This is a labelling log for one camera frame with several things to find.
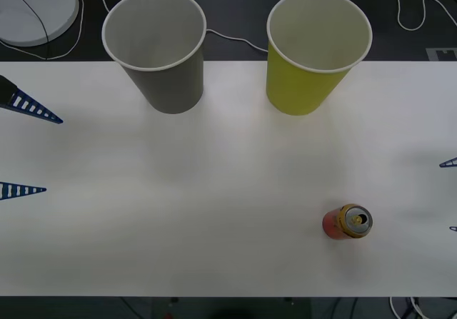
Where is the yellow-green plastic waste bin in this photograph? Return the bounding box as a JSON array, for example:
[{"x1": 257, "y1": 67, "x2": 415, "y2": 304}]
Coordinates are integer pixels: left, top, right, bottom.
[{"x1": 266, "y1": 0, "x2": 374, "y2": 117}]

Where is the white power strip cable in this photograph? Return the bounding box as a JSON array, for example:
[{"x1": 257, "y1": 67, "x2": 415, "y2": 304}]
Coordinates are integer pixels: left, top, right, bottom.
[{"x1": 93, "y1": 0, "x2": 269, "y2": 54}]

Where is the grey plastic waste bin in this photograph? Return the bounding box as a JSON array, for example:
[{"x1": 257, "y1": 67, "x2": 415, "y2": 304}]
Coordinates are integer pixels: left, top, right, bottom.
[{"x1": 101, "y1": 0, "x2": 208, "y2": 115}]

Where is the thin black cable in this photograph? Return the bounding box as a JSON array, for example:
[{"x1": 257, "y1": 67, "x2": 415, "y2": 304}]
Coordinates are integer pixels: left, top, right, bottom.
[{"x1": 7, "y1": 0, "x2": 51, "y2": 60}]

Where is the thin white looped cable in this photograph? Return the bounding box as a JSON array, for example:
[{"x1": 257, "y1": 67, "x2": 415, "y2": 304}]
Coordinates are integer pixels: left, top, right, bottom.
[{"x1": 0, "y1": 0, "x2": 85, "y2": 61}]

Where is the white floor cable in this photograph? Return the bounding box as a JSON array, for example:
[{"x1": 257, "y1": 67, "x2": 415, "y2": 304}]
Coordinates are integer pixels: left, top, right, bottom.
[
  {"x1": 388, "y1": 296, "x2": 406, "y2": 319},
  {"x1": 409, "y1": 296, "x2": 431, "y2": 319}
]

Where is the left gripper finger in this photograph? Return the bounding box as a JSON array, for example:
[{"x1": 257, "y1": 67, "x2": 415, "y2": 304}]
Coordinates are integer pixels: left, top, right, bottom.
[
  {"x1": 0, "y1": 74, "x2": 64, "y2": 125},
  {"x1": 0, "y1": 182, "x2": 48, "y2": 202}
]

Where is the white round disc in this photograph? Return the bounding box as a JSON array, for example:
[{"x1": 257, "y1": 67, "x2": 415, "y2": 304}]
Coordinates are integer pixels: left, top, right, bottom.
[{"x1": 0, "y1": 0, "x2": 80, "y2": 47}]

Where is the red drink can gold top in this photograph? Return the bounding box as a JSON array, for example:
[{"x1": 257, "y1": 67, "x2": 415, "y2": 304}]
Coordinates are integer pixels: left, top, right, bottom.
[{"x1": 322, "y1": 203, "x2": 373, "y2": 241}]

